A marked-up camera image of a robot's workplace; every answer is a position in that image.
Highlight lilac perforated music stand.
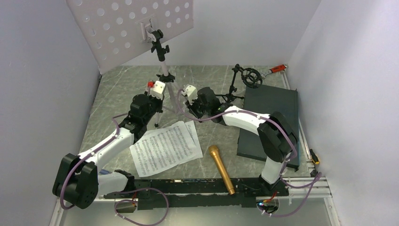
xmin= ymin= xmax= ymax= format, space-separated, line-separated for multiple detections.
xmin=66 ymin=0 xmax=194 ymax=115

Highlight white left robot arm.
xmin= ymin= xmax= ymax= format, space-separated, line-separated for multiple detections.
xmin=52 ymin=89 xmax=164 ymax=210

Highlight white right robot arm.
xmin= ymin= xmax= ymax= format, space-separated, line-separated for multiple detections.
xmin=177 ymin=85 xmax=298 ymax=195

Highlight lower sheet music page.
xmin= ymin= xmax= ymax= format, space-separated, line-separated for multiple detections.
xmin=140 ymin=121 xmax=200 ymax=147

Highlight sheet music page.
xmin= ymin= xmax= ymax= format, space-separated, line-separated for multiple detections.
xmin=130 ymin=124 xmax=203 ymax=178
xmin=140 ymin=121 xmax=200 ymax=147

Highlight gold microphone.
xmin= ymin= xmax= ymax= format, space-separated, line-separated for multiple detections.
xmin=208 ymin=145 xmax=235 ymax=195

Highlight top sheet music page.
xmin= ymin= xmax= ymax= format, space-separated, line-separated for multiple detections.
xmin=130 ymin=124 xmax=203 ymax=178

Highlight dark rectangular equipment case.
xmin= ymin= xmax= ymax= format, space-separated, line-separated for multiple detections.
xmin=237 ymin=85 xmax=299 ymax=161

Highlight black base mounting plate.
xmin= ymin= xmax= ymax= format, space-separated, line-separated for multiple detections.
xmin=104 ymin=178 xmax=289 ymax=210

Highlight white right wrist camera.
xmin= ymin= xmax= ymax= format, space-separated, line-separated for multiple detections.
xmin=182 ymin=85 xmax=198 ymax=105

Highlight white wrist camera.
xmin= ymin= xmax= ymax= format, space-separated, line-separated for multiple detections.
xmin=147 ymin=81 xmax=166 ymax=100
xmin=182 ymin=85 xmax=198 ymax=105

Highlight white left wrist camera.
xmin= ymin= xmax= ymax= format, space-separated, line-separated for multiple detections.
xmin=147 ymin=81 xmax=166 ymax=100

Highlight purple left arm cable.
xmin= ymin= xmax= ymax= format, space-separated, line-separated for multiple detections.
xmin=59 ymin=113 xmax=169 ymax=226

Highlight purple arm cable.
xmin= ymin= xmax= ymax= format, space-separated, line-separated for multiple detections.
xmin=176 ymin=89 xmax=323 ymax=218
xmin=59 ymin=113 xmax=169 ymax=226

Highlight black microphone shock-mount stand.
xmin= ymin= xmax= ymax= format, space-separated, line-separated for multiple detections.
xmin=216 ymin=64 xmax=263 ymax=103

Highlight red-handled adjustable wrench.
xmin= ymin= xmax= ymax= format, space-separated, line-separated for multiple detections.
xmin=261 ymin=65 xmax=288 ymax=77

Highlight yellow-handled screwdriver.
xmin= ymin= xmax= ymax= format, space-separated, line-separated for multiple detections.
xmin=309 ymin=149 xmax=320 ymax=165

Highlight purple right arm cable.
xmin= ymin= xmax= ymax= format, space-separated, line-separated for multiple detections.
xmin=176 ymin=89 xmax=323 ymax=218

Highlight aluminium frame rails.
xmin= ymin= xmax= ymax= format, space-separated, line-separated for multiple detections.
xmin=49 ymin=72 xmax=340 ymax=226

